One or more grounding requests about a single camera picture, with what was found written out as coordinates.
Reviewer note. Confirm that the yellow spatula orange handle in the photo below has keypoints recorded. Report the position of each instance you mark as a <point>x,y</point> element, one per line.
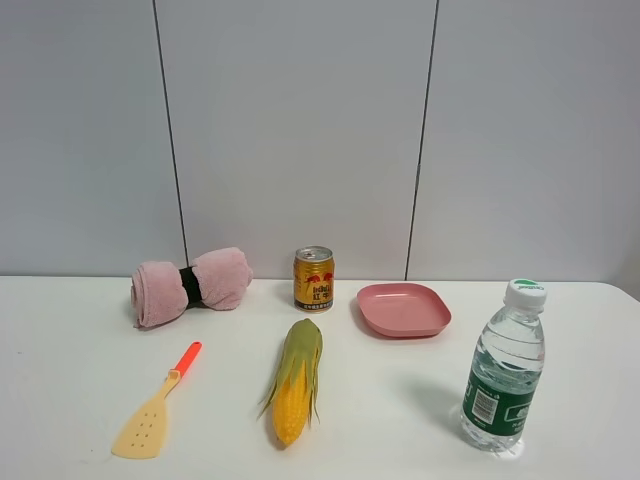
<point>144,434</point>

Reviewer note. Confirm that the gold energy drink can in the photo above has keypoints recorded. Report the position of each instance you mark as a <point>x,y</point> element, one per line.
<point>313,284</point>

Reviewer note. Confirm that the pink square plate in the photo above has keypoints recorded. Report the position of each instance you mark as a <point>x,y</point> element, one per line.
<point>403,310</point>

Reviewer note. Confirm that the black towel band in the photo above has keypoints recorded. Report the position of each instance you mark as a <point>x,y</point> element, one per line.
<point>191,286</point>

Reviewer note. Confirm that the toy corn cob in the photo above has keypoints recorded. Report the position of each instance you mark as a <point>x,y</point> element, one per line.
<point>293,392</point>

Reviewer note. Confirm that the rolled pink towel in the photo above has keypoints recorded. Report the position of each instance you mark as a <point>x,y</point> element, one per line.
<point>157,295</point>

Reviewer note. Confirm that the clear water bottle green label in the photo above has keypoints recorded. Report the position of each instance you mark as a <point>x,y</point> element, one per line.
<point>505,370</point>

